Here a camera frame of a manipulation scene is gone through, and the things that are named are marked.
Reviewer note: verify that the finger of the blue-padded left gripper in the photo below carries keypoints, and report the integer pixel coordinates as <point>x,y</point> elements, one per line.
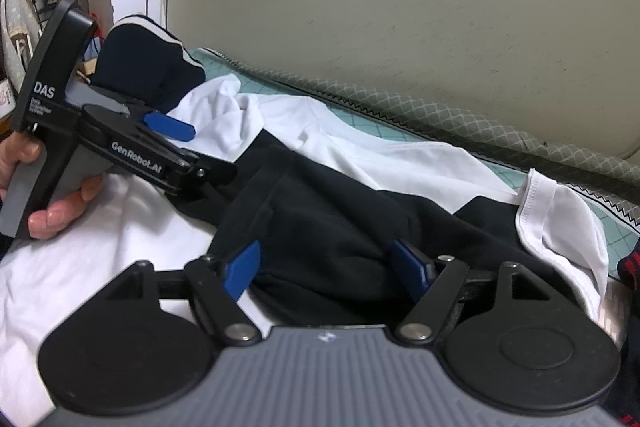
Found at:
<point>216,287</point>

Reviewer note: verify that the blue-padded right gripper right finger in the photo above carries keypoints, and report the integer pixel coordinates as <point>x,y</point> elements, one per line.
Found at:
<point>434,287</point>

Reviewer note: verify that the black garment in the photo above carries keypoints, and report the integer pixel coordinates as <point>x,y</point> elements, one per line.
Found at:
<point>326,240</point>

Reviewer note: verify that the person's left hand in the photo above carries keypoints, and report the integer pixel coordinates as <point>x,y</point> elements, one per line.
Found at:
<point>19,148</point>

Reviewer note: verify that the red navy patterned sweater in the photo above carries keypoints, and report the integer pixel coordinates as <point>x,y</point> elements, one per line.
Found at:
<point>628,270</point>

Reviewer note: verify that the beige zigzag bed quilt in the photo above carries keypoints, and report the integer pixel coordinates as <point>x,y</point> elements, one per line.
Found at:
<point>610,184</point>

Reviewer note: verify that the grey ironing board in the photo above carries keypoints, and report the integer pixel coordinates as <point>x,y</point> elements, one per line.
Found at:
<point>20,34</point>

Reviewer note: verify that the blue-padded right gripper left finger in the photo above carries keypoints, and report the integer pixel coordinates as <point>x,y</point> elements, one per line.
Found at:
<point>167,126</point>

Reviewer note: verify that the navy white-striped folded garment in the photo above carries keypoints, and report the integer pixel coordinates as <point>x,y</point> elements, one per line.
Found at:
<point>141,60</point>

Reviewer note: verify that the white t-shirt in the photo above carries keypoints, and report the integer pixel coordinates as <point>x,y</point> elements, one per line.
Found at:
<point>42,282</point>

